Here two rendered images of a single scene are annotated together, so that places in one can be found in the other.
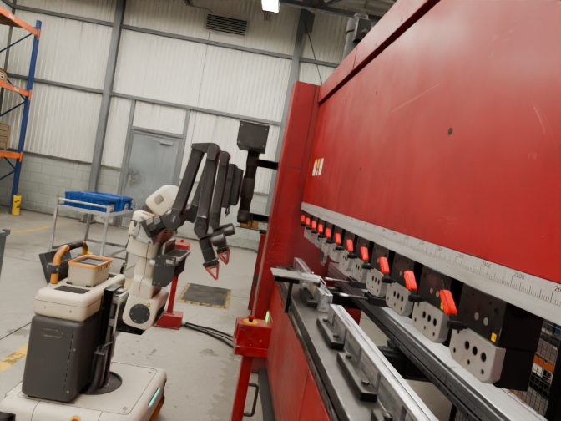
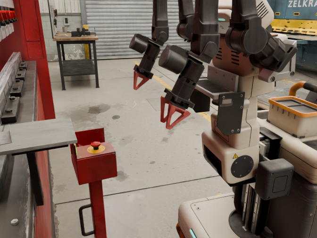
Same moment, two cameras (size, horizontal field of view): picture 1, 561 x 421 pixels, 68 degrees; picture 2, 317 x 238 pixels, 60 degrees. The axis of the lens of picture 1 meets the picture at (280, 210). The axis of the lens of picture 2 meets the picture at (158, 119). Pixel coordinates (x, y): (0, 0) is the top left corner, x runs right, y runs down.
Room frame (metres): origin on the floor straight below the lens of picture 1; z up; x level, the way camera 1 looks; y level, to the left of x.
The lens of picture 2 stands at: (3.14, 0.03, 1.31)
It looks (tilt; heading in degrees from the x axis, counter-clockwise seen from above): 21 degrees down; 165
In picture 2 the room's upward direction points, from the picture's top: straight up
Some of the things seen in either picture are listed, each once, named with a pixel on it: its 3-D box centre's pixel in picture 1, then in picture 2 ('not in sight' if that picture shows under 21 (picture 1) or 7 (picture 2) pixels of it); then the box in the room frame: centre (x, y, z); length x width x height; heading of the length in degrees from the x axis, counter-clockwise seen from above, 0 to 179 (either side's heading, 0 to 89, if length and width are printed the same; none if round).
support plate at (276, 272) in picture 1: (294, 275); (22, 135); (2.40, -0.14, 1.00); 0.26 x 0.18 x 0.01; 97
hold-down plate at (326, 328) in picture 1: (329, 332); (12, 108); (1.81, -0.30, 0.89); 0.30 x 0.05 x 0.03; 7
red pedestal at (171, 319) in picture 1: (174, 282); not in sight; (3.94, 0.87, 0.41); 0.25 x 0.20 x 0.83; 97
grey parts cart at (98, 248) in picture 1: (93, 238); not in sight; (5.07, 2.18, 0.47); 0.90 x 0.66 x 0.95; 1
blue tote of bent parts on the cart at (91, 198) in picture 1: (92, 202); not in sight; (4.89, 2.19, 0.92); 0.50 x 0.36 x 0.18; 91
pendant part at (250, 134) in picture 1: (246, 175); not in sight; (3.61, 0.34, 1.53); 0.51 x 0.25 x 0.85; 4
